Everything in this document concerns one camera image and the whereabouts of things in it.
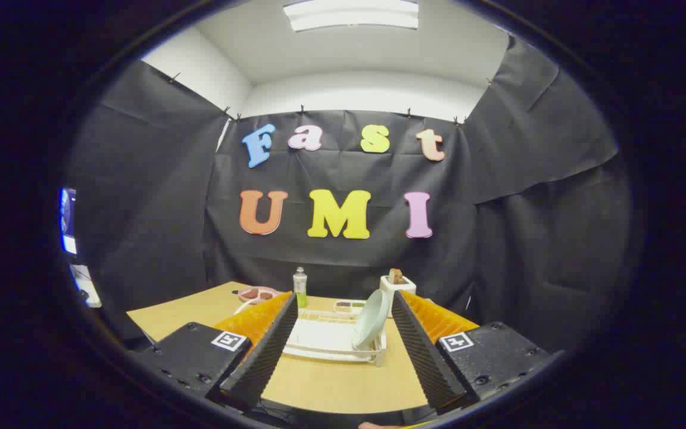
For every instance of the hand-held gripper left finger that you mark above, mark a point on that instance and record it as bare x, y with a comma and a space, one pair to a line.
271, 345

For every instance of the pink oval plate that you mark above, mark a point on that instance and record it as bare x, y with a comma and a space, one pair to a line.
258, 300

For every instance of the white toaster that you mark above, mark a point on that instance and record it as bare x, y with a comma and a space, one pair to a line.
407, 285

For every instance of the white divided bean tray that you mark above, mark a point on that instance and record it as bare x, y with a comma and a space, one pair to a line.
349, 306

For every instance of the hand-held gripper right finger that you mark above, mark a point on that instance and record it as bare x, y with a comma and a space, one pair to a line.
417, 345

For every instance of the computer monitor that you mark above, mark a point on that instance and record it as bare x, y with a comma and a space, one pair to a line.
68, 220

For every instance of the black backdrop cloth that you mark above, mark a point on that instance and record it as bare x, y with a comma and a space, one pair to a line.
140, 208

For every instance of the pale green plate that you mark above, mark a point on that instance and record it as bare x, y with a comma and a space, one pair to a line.
371, 322

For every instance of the toasted brown bread slice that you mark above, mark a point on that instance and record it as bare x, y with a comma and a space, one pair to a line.
396, 276

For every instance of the ceiling light panel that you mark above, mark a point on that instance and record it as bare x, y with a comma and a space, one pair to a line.
352, 15

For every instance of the green drink bottle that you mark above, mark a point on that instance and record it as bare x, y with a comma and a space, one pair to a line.
300, 289

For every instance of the white device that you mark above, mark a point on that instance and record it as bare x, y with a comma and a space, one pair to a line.
87, 289

